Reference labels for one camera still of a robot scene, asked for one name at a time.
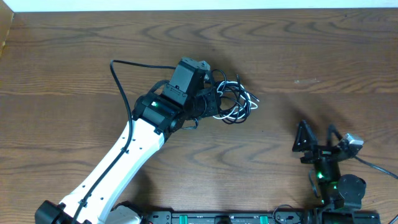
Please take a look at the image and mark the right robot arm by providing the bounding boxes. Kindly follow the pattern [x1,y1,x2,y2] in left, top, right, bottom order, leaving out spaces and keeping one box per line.
[292,120,366,223]

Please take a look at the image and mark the white cable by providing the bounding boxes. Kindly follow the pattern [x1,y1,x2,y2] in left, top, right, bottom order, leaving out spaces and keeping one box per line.
[213,80,259,121]

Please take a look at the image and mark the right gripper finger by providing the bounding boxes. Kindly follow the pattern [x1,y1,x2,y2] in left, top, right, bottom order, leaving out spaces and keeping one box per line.
[292,120,318,152]
[326,124,343,146]

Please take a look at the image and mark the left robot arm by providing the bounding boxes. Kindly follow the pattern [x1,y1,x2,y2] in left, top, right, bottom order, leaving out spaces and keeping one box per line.
[34,57,220,223]

